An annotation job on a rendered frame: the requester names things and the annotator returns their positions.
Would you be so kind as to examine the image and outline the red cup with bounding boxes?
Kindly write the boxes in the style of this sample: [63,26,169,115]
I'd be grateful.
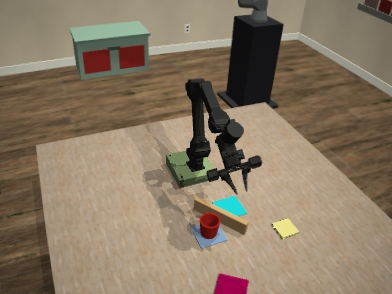
[200,213,220,239]

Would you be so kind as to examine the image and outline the magenta square coaster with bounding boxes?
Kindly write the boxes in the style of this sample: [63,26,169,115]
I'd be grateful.
[214,274,249,294]

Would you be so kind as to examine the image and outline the yellow sticky-note pad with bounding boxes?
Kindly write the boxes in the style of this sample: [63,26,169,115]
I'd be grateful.
[272,218,299,239]

